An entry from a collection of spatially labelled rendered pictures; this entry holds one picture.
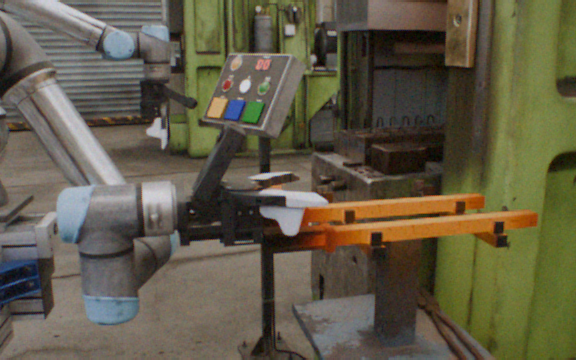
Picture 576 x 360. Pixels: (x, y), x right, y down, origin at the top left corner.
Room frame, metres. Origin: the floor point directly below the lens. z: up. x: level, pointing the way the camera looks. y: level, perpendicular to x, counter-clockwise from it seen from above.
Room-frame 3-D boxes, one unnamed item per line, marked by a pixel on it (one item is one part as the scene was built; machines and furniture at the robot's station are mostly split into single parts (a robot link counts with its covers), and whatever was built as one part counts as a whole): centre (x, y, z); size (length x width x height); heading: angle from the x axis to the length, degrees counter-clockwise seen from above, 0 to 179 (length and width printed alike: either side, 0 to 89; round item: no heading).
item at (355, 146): (1.66, -0.35, 0.96); 0.42 x 0.20 x 0.09; 110
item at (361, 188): (1.61, -0.37, 0.69); 0.56 x 0.38 x 0.45; 110
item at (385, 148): (1.44, -0.27, 0.95); 0.12 x 0.08 x 0.06; 110
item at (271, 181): (0.85, 0.03, 1.01); 0.09 x 0.03 x 0.06; 141
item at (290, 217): (0.74, 0.00, 1.01); 0.09 x 0.03 x 0.06; 69
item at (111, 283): (0.75, 0.26, 0.91); 0.11 x 0.08 x 0.11; 171
